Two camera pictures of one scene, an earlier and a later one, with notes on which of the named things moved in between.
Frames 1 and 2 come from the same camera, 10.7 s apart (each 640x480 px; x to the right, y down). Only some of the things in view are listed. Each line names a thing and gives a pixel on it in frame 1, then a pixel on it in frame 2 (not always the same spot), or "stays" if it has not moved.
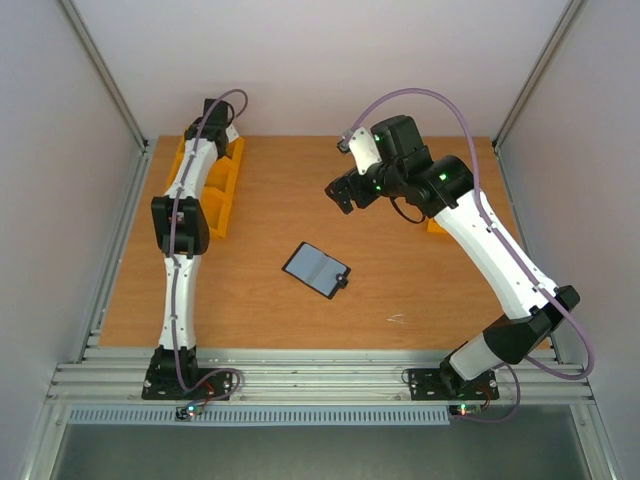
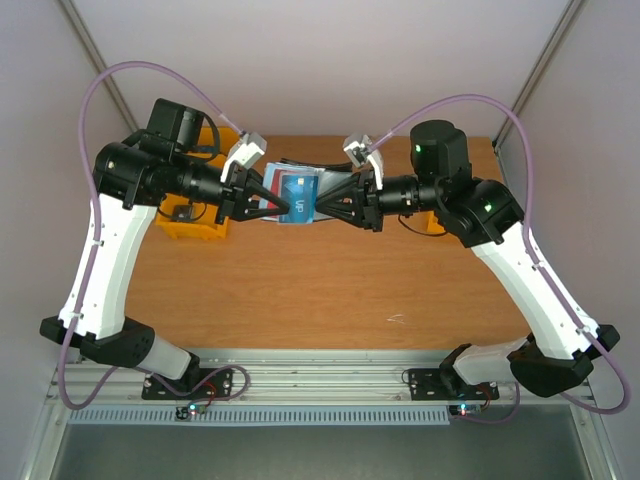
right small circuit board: x=465 y=409 stays
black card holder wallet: x=316 y=270 to x=332 y=174
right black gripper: x=351 y=188 to x=371 y=200
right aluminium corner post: x=536 y=75 stays
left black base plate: x=181 y=383 stays
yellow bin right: x=434 y=227 stays
